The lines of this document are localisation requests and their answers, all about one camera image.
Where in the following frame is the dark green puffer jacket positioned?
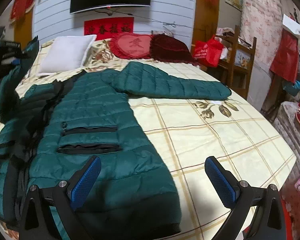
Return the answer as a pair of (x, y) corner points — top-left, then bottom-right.
(0, 39), (231, 239)

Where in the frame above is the red chinese knot hanging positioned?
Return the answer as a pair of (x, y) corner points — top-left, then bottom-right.
(10, 0), (35, 23)

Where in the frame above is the white pillow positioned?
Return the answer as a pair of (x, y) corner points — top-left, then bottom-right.
(37, 35), (97, 76)

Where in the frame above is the red calligraphy banner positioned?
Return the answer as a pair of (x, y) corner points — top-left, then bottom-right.
(84, 17), (134, 40)

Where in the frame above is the red heart-shaped cushion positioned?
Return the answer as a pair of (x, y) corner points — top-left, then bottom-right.
(109, 33), (153, 60)

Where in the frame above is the floral plaid bed sheet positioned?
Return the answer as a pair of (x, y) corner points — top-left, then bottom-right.
(0, 37), (298, 240)

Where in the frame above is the wooden shelf rack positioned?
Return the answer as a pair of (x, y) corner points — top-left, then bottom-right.
(218, 26), (257, 99)

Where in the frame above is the dark red velvet cushion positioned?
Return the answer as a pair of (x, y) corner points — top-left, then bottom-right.
(149, 34), (198, 66)

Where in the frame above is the red hanging cloth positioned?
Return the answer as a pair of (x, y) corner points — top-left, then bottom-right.
(270, 29), (299, 83)

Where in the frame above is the red shopping bag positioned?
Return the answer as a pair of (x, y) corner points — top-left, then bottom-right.
(193, 35), (223, 68)

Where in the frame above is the floral pink curtain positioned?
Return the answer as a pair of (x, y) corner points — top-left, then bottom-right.
(241, 0), (282, 70)

